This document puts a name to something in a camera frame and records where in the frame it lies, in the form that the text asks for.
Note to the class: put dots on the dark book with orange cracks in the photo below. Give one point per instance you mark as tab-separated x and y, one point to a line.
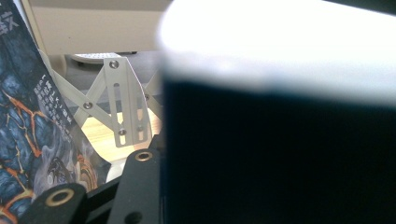
25	124

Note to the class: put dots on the flat round device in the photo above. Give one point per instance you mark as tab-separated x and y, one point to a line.
96	57

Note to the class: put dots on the blue book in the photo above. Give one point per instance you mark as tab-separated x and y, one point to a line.
264	124

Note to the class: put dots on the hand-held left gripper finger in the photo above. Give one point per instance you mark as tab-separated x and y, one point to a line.
141	186

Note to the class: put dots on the grey metal expandable book rack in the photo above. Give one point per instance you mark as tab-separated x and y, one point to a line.
124	93

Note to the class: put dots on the beige wooden cabinet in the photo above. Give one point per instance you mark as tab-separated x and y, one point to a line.
93	28

